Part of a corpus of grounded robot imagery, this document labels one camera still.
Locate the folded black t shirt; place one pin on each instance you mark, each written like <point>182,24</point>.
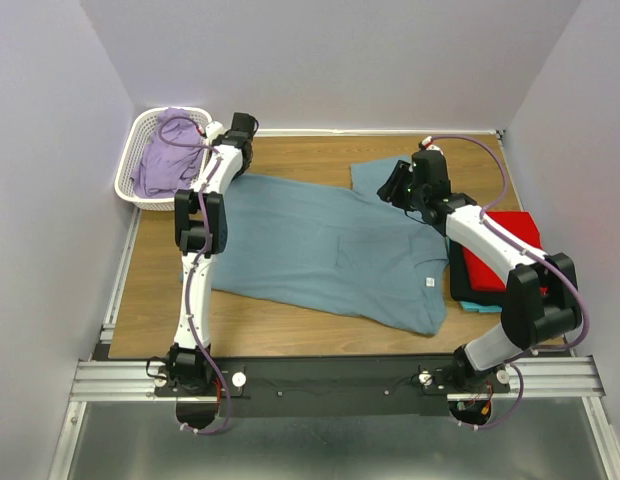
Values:
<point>460,286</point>

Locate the white perforated plastic basket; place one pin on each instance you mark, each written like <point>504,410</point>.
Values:
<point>138,138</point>

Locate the blue-grey t shirt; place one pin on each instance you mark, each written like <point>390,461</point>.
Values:
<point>338,250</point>

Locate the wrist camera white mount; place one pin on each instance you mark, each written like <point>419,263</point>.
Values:
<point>211,131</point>
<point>428,144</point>

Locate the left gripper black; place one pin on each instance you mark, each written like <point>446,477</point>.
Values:
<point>241,171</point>

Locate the folded teal t shirt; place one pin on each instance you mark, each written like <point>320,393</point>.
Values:
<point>478,308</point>

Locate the aluminium extrusion frame rail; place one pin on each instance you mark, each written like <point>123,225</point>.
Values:
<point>117,428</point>

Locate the purple t shirt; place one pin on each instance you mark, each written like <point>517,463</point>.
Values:
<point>172,158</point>

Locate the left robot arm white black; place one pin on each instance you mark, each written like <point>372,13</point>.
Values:
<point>201,234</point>

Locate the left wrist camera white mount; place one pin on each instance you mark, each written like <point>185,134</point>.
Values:
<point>211,131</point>

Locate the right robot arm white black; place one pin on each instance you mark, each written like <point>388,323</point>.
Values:
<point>541,299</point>

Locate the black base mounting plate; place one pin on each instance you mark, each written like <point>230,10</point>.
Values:
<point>325,386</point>

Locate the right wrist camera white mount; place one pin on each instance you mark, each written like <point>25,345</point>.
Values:
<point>428,144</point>

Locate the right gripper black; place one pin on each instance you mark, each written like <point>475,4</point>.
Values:
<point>390,191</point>

